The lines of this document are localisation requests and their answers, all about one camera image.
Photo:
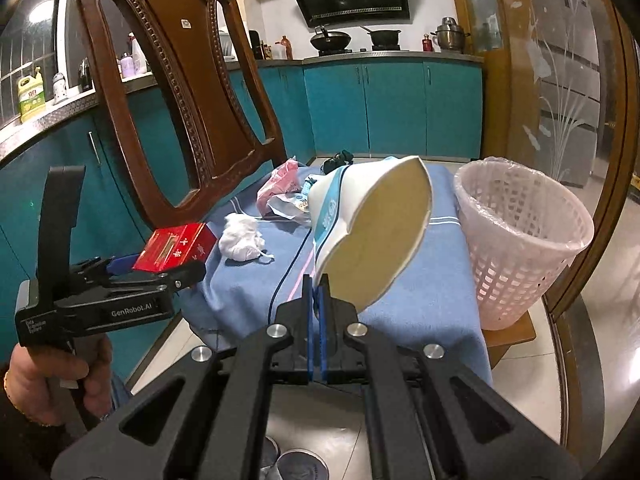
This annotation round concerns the person's right grey shoe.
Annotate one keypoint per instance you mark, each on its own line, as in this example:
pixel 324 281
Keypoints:
pixel 302 467

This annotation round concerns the small red bottle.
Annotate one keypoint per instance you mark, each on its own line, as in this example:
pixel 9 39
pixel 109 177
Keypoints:
pixel 426 44

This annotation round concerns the kitchen window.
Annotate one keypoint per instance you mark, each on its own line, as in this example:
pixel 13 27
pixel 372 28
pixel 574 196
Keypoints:
pixel 25 25

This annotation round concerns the wooden glass-front cabinet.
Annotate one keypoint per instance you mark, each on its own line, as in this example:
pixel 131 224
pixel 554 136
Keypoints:
pixel 477 5

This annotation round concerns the carved wooden chair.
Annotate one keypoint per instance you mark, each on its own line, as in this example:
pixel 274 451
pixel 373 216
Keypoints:
pixel 210 110

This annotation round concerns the teal kitchen cabinets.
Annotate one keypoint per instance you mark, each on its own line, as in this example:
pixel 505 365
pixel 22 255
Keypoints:
pixel 390 105

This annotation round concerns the person's left grey shoe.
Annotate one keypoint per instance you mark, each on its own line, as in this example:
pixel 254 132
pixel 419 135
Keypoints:
pixel 270 460

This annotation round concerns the brown bottle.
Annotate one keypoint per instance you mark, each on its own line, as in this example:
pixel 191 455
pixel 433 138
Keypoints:
pixel 285 46

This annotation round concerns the stainless steel pot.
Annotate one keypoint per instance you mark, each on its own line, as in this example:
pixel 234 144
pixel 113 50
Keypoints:
pixel 450 37

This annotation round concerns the clear plastic basket liner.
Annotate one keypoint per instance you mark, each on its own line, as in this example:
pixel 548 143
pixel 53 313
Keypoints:
pixel 510 195

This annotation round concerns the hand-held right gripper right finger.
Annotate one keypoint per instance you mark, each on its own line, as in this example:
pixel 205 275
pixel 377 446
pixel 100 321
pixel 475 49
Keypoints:
pixel 323 335

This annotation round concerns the crumpled snack wrapper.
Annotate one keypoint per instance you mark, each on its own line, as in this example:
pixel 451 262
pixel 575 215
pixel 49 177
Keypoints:
pixel 292 205

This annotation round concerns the yellow detergent bottle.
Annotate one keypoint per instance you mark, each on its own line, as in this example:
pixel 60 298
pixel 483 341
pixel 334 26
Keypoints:
pixel 31 100

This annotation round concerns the person's grey shoe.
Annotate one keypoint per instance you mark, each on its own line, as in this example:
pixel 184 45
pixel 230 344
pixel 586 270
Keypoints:
pixel 302 467
pixel 270 460

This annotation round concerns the person's left forearm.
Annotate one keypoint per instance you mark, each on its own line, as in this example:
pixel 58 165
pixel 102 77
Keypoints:
pixel 25 452

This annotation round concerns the crumpled white tissue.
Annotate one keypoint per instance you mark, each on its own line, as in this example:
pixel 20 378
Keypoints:
pixel 242 240

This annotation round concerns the dark green plastic bag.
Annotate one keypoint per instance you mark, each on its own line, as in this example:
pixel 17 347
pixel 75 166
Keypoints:
pixel 336 161

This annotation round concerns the person's left hand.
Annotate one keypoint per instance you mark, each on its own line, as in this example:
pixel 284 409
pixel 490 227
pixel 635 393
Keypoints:
pixel 35 385

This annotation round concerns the white plastic basket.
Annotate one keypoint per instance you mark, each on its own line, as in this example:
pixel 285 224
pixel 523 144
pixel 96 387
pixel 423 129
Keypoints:
pixel 520 270

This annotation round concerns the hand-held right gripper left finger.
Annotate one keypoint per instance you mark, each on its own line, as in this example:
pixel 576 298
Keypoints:
pixel 309 330

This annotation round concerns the black cooking pot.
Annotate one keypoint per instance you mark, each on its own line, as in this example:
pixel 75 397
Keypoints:
pixel 385 37

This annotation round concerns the small white jar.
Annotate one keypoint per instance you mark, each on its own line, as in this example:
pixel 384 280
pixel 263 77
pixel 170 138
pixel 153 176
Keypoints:
pixel 60 90

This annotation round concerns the black thermos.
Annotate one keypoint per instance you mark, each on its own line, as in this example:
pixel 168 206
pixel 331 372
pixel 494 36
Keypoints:
pixel 255 45

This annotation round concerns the black wok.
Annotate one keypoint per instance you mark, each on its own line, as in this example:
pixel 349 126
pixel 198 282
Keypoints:
pixel 330 39

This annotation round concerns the purple bottle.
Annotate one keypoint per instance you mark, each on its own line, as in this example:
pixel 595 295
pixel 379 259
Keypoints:
pixel 126 66

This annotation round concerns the pink plastic bag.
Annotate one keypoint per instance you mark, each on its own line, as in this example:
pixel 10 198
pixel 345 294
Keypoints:
pixel 277 185

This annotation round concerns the etched glass sliding door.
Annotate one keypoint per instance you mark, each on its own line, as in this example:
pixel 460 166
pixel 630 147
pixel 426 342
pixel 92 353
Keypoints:
pixel 560 75

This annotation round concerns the gas stove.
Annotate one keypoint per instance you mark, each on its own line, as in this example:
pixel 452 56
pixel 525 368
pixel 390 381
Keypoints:
pixel 357 50

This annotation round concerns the blue striped towel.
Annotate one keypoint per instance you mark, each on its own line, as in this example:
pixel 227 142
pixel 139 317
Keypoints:
pixel 400 332

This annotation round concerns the red cardboard box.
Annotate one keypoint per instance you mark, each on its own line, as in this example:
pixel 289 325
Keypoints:
pixel 175 247

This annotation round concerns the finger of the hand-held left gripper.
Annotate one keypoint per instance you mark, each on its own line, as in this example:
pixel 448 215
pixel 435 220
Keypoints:
pixel 187 274
pixel 120 265

